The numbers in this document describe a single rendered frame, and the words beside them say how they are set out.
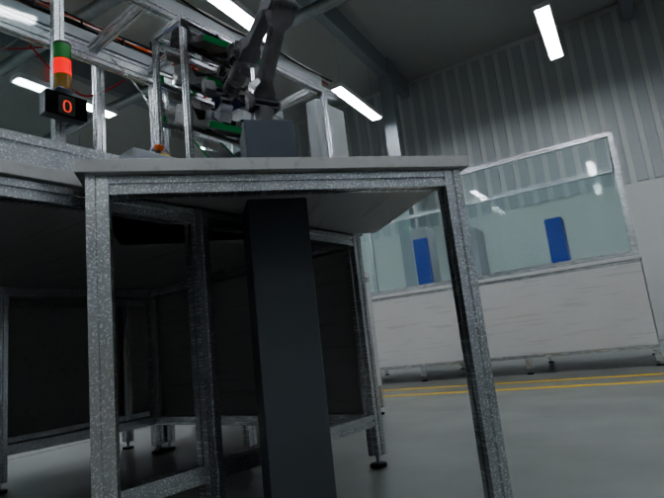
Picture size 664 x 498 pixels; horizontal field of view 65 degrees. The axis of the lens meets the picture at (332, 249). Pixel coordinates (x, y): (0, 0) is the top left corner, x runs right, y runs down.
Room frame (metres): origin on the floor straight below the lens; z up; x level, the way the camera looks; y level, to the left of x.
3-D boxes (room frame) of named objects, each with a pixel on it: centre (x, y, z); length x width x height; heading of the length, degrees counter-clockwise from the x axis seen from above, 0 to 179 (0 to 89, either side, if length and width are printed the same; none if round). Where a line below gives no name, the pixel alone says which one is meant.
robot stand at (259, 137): (1.40, 0.15, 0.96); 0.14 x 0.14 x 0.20; 16
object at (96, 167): (1.45, 0.17, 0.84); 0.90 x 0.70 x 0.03; 106
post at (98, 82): (2.51, 1.13, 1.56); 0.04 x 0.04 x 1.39; 52
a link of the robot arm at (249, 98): (1.41, 0.16, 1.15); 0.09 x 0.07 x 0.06; 122
